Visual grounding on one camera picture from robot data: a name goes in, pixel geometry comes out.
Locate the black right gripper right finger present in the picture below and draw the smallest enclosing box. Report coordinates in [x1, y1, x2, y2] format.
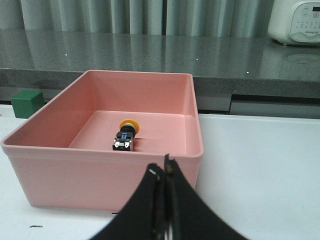
[164, 154, 247, 240]

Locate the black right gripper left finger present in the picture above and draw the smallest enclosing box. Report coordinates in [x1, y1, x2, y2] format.
[91, 163, 163, 240]

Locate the yellow-capped push button switch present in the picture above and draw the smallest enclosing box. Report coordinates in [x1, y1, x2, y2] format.
[112, 118, 140, 152]

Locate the pink plastic bin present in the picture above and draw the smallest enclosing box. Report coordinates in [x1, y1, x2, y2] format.
[1, 70, 204, 211]

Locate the dark grey stone counter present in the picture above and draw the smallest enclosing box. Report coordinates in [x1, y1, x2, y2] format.
[0, 27, 320, 115]

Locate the green cube near bin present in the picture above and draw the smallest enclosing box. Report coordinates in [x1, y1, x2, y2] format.
[11, 90, 45, 119]

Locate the grey curtain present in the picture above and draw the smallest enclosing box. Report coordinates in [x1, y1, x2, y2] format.
[0, 0, 274, 38]

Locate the white kitchen appliance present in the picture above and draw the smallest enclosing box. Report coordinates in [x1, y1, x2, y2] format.
[267, 0, 320, 46]

